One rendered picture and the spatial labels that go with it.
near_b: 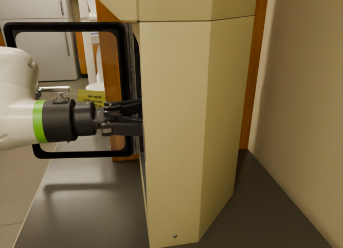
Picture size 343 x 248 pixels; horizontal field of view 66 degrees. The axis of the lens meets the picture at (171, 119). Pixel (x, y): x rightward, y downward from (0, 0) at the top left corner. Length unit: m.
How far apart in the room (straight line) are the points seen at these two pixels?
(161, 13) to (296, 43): 0.48
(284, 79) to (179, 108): 0.46
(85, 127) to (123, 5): 0.27
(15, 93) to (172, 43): 0.35
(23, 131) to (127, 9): 0.32
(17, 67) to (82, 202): 0.38
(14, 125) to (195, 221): 0.42
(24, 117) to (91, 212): 0.31
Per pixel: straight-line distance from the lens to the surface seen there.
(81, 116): 0.57
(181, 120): 0.47
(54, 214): 0.78
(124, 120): 0.57
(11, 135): 0.60
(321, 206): 0.79
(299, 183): 0.84
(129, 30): 0.74
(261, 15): 0.89
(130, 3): 0.42
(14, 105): 0.61
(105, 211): 0.75
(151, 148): 0.48
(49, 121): 0.58
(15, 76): 0.65
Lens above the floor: 1.44
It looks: 24 degrees down
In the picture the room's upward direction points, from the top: straight up
